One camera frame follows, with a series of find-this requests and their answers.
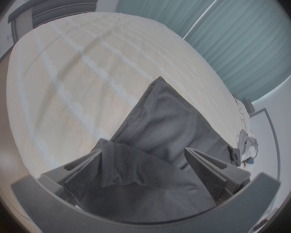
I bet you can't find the black T-shirt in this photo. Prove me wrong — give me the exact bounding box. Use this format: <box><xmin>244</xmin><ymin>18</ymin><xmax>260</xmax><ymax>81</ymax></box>
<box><xmin>64</xmin><ymin>76</ymin><xmax>242</xmax><ymax>224</ymax></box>

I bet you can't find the white printed pillow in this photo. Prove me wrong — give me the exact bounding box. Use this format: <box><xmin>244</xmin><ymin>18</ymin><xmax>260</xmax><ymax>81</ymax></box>
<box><xmin>234</xmin><ymin>96</ymin><xmax>252</xmax><ymax>132</ymax></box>

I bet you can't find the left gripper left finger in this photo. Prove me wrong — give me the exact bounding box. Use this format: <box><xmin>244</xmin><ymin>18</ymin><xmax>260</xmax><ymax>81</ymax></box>
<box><xmin>40</xmin><ymin>148</ymin><xmax>103</xmax><ymax>205</ymax></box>

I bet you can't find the pile of clothes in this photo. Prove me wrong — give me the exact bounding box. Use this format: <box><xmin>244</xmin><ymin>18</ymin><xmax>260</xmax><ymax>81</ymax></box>
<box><xmin>238</xmin><ymin>130</ymin><xmax>259</xmax><ymax>166</ymax></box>

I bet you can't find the black chest of drawers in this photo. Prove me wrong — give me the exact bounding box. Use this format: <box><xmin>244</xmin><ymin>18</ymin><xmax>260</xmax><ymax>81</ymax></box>
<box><xmin>8</xmin><ymin>0</ymin><xmax>98</xmax><ymax>42</ymax></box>

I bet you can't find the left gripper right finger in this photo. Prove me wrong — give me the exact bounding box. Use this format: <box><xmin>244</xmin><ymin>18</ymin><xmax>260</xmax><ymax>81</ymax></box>
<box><xmin>184</xmin><ymin>147</ymin><xmax>251</xmax><ymax>207</ymax></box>

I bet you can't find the grey bedside table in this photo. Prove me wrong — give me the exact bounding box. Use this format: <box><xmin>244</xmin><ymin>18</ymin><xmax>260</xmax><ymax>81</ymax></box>
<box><xmin>241</xmin><ymin>97</ymin><xmax>255</xmax><ymax>113</ymax></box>

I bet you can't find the bed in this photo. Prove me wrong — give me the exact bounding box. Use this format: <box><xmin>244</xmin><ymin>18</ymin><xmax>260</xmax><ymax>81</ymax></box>
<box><xmin>6</xmin><ymin>12</ymin><xmax>280</xmax><ymax>179</ymax></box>

